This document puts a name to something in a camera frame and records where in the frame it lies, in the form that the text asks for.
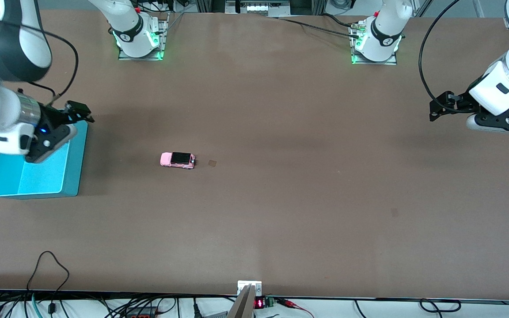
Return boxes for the pink jeep toy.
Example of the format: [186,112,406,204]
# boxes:
[160,151,196,170]

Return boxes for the cyan plastic storage bin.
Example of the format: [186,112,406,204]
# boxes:
[0,120,88,200]

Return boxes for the metal control box with lights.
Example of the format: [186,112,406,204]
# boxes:
[225,0,291,17]

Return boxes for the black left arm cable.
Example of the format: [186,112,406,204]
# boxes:
[418,0,463,113]

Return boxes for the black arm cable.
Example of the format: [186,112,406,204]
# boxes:
[418,0,463,113]
[16,26,79,106]

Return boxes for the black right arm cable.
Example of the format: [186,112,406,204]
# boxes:
[16,26,79,106]

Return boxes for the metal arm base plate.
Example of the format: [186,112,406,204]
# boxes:
[349,22,399,66]
[118,13,169,61]

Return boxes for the short black table cable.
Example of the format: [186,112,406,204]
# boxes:
[321,12,363,28]

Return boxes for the thin black looped cable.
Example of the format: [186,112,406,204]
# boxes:
[26,251,70,315]

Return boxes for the long black table cable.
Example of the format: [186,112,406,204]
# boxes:
[277,17,361,40]

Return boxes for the black coiled cable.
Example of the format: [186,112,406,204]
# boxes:
[419,299,462,313]

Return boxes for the red clip lead wires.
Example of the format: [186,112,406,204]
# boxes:
[277,298,315,318]

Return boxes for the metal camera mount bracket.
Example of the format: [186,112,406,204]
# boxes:
[227,280,262,318]

